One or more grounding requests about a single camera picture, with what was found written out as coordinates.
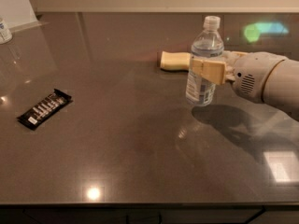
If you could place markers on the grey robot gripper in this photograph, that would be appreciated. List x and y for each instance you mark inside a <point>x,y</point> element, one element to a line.
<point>251,75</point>

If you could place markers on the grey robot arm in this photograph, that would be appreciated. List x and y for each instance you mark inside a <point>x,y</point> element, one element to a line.
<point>291,74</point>

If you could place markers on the black snack bar wrapper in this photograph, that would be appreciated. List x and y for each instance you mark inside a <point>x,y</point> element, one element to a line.
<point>44,109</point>

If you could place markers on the yellow sponge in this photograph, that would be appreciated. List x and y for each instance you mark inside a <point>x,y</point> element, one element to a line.
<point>178,61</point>

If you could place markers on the white container at left edge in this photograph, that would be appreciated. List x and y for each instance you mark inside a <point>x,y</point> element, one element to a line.
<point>5,34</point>

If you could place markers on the clear plastic water bottle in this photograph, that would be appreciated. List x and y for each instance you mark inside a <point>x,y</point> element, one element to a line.
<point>207,47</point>

